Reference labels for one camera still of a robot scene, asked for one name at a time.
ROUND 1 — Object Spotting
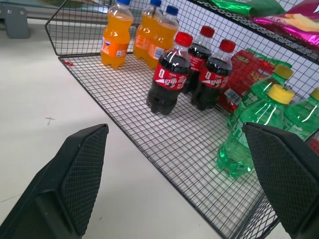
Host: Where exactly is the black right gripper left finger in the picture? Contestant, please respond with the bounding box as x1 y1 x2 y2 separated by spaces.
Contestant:
0 123 109 239

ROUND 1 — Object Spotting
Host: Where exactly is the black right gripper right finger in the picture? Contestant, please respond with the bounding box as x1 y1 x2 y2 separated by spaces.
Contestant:
242 122 319 239

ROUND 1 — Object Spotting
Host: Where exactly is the green soda bottle yellow cap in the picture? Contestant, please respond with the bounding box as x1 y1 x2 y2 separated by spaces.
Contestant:
283 87 319 142
241 64 295 108
216 84 295 179

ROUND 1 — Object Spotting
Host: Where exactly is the red snack bag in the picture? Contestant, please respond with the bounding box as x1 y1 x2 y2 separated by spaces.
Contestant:
216 48 292 116

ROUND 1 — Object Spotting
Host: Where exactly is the cola bottle red cap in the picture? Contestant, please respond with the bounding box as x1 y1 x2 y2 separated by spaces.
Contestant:
190 39 237 112
146 31 194 117
182 25 216 95

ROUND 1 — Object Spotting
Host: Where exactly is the orange soda bottle blue cap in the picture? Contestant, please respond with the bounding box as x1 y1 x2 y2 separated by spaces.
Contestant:
100 0 134 70
147 5 180 70
133 0 162 61

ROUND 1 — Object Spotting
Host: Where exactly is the magenta chip bag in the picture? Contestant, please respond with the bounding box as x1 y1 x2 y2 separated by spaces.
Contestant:
250 0 319 47

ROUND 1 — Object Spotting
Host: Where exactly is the green snack bag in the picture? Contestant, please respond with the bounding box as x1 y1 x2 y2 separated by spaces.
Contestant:
208 0 287 16

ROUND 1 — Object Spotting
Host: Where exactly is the black wire mesh rack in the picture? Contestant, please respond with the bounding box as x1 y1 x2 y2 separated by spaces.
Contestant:
45 0 319 239

